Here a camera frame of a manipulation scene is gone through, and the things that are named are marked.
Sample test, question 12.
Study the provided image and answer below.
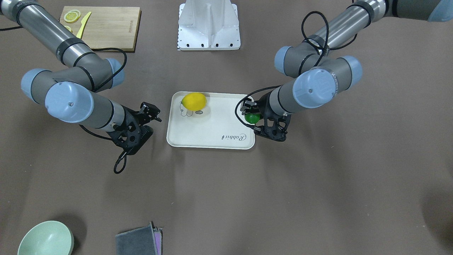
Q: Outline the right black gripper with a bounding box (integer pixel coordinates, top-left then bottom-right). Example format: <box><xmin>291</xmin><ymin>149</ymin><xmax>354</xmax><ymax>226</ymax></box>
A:
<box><xmin>111</xmin><ymin>102</ymin><xmax>162</xmax><ymax>155</ymax></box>

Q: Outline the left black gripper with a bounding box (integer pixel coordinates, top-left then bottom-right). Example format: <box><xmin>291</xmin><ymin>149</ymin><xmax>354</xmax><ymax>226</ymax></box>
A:
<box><xmin>240</xmin><ymin>97</ymin><xmax>290</xmax><ymax>142</ymax></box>

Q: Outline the green lime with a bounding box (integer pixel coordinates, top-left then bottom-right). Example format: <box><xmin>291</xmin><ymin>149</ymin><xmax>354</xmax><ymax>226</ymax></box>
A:
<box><xmin>245</xmin><ymin>113</ymin><xmax>262</xmax><ymax>125</ymax></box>

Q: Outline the yellow lemon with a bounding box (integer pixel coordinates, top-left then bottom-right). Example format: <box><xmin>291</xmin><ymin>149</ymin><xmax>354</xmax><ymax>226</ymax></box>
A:
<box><xmin>181</xmin><ymin>92</ymin><xmax>207</xmax><ymax>111</ymax></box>

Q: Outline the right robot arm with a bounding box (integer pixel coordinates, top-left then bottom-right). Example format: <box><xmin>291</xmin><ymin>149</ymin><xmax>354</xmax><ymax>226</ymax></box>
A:
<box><xmin>1</xmin><ymin>0</ymin><xmax>161</xmax><ymax>157</ymax></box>

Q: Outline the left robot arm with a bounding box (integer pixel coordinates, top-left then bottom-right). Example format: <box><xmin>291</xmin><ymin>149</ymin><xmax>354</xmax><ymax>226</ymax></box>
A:
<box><xmin>235</xmin><ymin>0</ymin><xmax>452</xmax><ymax>142</ymax></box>

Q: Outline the white rabbit tray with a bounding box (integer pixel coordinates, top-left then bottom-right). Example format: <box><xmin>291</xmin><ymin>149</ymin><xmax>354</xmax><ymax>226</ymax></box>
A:
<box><xmin>166</xmin><ymin>91</ymin><xmax>255</xmax><ymax>150</ymax></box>

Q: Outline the grey folded cloth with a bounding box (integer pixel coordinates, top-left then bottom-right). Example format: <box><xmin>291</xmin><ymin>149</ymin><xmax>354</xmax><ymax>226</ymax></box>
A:
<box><xmin>115</xmin><ymin>222</ymin><xmax>163</xmax><ymax>255</ymax></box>

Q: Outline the wooden cutting board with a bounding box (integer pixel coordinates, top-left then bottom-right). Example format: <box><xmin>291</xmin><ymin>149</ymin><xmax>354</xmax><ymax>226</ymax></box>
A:
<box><xmin>59</xmin><ymin>6</ymin><xmax>141</xmax><ymax>52</ymax></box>

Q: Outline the yellow plastic knife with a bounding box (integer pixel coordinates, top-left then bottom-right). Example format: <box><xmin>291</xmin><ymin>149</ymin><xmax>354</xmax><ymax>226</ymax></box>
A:
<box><xmin>76</xmin><ymin>11</ymin><xmax>92</xmax><ymax>39</ymax></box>

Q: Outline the green bowl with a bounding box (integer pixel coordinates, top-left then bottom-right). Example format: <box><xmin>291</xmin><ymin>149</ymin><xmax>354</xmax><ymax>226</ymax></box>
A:
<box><xmin>17</xmin><ymin>221</ymin><xmax>74</xmax><ymax>255</ymax></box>

